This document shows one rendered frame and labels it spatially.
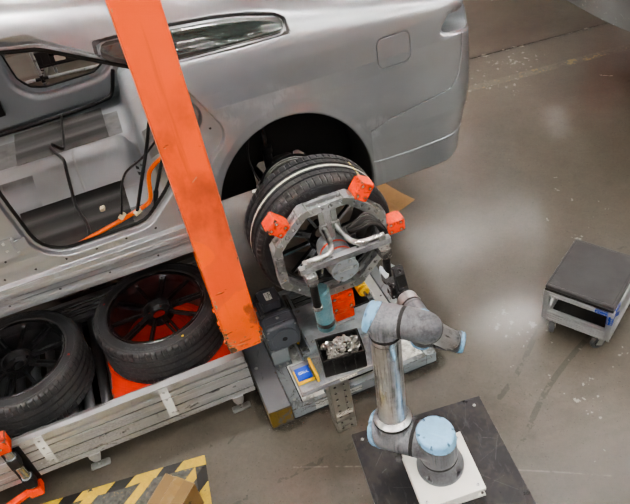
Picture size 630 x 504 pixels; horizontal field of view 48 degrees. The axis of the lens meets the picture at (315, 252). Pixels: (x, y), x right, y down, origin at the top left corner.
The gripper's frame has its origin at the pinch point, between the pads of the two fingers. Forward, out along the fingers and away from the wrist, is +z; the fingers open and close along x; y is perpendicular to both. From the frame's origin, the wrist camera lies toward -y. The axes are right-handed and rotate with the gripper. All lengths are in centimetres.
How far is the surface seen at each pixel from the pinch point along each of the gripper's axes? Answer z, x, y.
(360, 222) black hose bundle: 9.5, -5.4, -20.3
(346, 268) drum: 3.9, -16.5, -2.8
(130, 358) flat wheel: 36, -121, 35
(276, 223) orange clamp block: 18, -40, -28
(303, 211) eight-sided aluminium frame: 18.6, -27.0, -29.1
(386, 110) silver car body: 63, 34, -35
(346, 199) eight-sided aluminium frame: 18.0, -7.4, -27.9
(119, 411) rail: 21, -134, 50
